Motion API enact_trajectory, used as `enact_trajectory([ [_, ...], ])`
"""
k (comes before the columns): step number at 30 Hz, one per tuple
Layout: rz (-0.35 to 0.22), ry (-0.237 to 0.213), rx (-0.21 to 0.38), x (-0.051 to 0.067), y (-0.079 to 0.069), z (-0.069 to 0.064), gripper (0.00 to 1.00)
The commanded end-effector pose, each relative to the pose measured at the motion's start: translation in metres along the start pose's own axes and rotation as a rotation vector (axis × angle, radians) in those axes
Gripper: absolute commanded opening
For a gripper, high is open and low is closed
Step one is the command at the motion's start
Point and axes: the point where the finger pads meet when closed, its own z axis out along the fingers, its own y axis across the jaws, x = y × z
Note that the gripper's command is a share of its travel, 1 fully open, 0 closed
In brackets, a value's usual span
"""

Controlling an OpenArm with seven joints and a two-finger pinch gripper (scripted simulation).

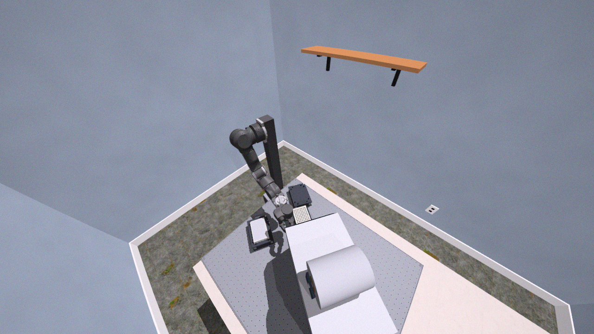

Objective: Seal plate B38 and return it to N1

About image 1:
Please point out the white cylinder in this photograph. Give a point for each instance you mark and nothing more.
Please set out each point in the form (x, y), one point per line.
(340, 275)

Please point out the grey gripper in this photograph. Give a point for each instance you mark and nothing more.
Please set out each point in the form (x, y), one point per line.
(283, 213)

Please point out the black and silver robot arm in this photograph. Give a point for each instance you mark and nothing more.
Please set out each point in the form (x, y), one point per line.
(243, 141)

